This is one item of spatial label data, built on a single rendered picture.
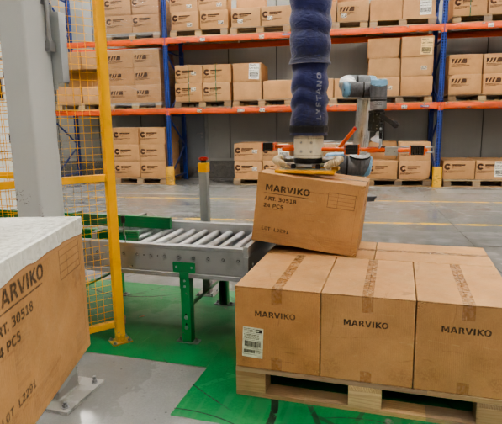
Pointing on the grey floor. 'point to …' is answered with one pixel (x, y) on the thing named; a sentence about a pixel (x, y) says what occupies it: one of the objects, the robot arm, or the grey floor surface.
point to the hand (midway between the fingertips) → (381, 145)
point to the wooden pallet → (373, 399)
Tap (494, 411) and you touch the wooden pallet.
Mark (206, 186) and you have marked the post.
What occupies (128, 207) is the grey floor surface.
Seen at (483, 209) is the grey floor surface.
